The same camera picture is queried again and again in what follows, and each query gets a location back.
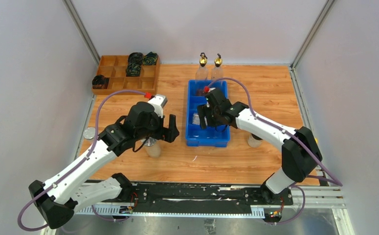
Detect blue plastic divided bin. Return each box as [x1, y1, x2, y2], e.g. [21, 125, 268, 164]
[185, 80, 230, 147]

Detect tall oil bottle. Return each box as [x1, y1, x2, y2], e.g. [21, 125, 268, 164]
[211, 53, 223, 80]
[195, 52, 208, 80]

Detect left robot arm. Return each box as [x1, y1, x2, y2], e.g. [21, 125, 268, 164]
[28, 100, 179, 229]

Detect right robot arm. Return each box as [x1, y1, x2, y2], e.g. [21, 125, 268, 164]
[197, 87, 322, 205]

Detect silver lid spice jar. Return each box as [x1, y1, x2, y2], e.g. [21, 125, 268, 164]
[144, 138, 161, 158]

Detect black cap shaker jar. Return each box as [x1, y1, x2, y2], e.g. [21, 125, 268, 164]
[247, 134, 263, 148]

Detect far left silver jar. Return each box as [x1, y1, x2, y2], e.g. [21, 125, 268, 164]
[83, 127, 96, 141]

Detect black roll left compartment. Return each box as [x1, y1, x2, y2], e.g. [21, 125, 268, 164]
[92, 74, 110, 90]

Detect wooden compartment tray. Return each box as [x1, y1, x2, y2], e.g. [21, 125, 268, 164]
[91, 55, 160, 95]

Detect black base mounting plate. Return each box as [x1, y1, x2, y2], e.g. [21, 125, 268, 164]
[100, 181, 293, 216]

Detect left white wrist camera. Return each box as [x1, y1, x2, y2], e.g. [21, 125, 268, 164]
[148, 94, 168, 118]

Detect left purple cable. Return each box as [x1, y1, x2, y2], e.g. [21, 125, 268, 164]
[17, 90, 153, 232]

